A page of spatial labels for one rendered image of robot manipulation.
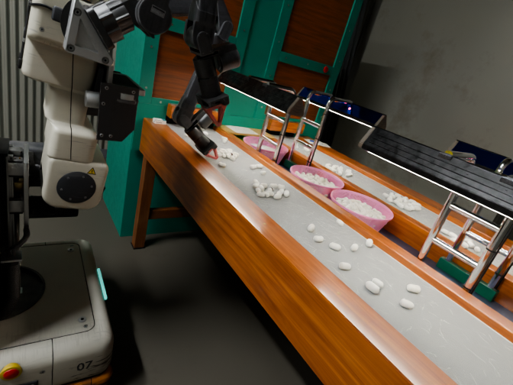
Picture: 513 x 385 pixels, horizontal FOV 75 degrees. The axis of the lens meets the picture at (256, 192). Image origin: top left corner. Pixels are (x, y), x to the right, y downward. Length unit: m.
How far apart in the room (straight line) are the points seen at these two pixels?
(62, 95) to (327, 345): 0.93
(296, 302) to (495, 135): 2.24
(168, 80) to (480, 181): 1.50
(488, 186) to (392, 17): 2.76
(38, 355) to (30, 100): 2.33
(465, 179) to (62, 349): 1.22
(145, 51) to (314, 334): 1.49
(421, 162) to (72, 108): 0.96
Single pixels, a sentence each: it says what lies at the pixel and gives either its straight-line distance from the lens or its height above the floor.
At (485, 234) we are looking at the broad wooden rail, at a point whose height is 0.76.
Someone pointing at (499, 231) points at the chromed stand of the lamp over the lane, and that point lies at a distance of 1.10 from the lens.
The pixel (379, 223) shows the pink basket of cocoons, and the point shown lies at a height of 0.75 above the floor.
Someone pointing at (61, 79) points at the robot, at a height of 1.03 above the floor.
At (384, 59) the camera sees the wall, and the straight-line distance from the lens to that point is 3.44.
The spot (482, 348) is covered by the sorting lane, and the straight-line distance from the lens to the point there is 1.00.
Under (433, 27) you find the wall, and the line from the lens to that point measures 3.27.
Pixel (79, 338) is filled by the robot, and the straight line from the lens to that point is 1.27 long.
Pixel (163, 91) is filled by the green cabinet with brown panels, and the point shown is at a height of 0.91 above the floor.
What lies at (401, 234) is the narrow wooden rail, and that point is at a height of 0.70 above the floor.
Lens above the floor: 1.22
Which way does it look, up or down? 22 degrees down
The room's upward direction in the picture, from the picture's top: 16 degrees clockwise
